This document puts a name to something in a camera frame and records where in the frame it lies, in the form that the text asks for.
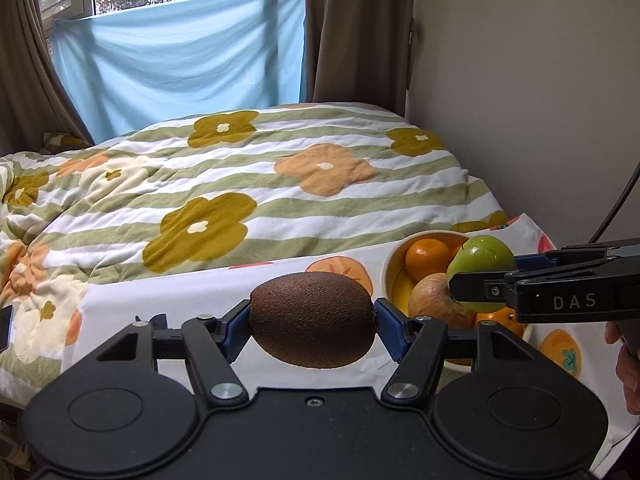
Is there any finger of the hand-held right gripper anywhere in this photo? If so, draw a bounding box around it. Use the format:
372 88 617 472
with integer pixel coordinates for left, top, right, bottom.
514 242 640 272
447 270 508 306

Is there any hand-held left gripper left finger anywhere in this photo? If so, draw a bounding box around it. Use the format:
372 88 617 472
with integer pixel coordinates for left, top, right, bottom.
95 299 252 403

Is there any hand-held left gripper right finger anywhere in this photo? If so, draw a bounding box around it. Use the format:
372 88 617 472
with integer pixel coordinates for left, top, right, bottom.
374 297 533 403

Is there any green apple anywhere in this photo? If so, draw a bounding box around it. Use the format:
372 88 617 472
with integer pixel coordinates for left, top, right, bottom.
446 235 518 313

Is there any large orange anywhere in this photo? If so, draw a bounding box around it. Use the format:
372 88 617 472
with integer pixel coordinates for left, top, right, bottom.
475 306 526 338

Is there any cream bowl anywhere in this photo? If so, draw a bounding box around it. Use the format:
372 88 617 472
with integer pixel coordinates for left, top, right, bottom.
381 230 533 373

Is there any large russet red apple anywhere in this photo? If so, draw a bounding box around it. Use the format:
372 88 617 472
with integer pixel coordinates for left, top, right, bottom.
408 272 476 331

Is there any brown kiwi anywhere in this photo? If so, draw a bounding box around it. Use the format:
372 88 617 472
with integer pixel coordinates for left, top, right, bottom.
248 272 377 368

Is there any person's right hand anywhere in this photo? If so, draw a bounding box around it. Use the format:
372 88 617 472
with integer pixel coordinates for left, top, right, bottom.
605 320 640 416

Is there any white printed cloth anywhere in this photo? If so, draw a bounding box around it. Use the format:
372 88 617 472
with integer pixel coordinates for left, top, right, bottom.
60 212 640 480

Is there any floral striped blanket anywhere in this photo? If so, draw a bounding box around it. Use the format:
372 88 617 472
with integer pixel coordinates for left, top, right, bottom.
0 101 511 406

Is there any black smartphone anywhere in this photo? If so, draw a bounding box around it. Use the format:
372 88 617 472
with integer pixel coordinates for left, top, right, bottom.
0 305 13 353

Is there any light blue cloth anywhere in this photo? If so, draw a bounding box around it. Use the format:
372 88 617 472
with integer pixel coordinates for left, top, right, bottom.
50 0 308 143

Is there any brown curtain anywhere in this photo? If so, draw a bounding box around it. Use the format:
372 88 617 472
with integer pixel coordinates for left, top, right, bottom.
304 0 418 123
0 0 93 158

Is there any black cable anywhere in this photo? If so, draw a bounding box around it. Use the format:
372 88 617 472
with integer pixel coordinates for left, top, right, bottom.
589 160 640 245

